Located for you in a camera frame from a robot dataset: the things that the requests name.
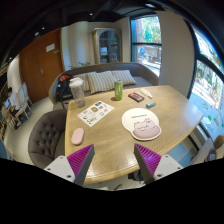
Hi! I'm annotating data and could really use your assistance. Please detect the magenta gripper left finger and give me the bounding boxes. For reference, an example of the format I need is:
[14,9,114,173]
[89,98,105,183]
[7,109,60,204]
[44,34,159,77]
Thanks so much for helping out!
[43,143,96,187]

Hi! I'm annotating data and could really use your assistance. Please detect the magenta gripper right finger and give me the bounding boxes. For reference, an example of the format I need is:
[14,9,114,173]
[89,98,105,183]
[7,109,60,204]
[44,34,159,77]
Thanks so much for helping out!
[133,143,184,185]

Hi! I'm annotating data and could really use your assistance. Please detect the pink computer mouse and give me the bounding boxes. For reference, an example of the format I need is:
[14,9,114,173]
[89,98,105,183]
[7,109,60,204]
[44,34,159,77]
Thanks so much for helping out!
[71,128,85,145]

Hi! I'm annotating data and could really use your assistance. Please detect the white cat mouse pad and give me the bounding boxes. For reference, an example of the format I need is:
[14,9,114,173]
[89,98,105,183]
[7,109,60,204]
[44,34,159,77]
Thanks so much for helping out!
[122,108,161,141]

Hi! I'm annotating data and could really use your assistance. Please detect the grey tufted armchair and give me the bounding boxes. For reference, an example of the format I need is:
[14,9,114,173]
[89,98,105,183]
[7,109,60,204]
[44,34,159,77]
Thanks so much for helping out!
[28,109,67,169]

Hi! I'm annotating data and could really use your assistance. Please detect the white sticker sheet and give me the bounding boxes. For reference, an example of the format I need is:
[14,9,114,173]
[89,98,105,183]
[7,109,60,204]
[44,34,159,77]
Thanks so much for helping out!
[77,101,114,127]

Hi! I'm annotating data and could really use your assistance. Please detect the teal small device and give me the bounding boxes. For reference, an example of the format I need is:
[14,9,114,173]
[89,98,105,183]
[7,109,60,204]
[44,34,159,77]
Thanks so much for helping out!
[146,102,156,109]

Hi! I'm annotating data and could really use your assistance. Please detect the grey chair right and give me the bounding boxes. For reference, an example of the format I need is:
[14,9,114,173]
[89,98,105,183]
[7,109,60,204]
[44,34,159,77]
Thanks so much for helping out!
[190,135,224,165]

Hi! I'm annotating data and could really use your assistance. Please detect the black backpack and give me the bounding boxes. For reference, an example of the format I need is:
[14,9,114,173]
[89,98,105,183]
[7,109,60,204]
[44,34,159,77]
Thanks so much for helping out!
[56,74,72,101]

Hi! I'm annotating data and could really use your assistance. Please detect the clear plastic water jug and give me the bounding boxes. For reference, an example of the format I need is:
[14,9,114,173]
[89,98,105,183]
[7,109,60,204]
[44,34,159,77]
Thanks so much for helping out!
[69,78,85,108]

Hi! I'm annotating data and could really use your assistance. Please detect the white chair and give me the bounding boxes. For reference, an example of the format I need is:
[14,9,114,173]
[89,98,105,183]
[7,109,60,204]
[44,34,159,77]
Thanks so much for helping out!
[16,87,31,117]

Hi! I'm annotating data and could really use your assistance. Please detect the striped cushion middle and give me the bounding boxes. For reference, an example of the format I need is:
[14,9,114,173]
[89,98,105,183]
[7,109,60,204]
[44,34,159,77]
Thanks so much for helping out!
[87,71,115,94]

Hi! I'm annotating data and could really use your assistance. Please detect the striped cushion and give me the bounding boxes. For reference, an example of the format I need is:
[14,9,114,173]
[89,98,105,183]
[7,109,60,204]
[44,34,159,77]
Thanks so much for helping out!
[74,72,96,92]
[87,71,115,94]
[112,70,136,86]

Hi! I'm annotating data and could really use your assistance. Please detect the grey curved sofa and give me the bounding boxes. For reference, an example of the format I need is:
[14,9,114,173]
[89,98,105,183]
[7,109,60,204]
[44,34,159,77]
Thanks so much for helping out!
[49,62,159,110]

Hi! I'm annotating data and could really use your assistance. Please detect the striped cushion left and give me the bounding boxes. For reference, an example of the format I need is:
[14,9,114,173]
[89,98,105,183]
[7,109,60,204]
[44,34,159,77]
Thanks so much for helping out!
[74,72,96,92]

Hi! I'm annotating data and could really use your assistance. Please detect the striped cushion right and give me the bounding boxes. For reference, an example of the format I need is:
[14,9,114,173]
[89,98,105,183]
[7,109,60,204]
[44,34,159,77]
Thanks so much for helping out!
[112,70,136,86]

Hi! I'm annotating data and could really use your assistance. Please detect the brown wooden door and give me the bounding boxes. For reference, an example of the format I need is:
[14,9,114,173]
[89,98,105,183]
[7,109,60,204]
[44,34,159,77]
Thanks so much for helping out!
[19,29,64,103]

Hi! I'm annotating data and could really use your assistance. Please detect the wooden glass cabinet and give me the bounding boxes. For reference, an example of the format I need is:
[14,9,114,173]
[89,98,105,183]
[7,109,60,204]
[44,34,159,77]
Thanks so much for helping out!
[92,28,121,64]

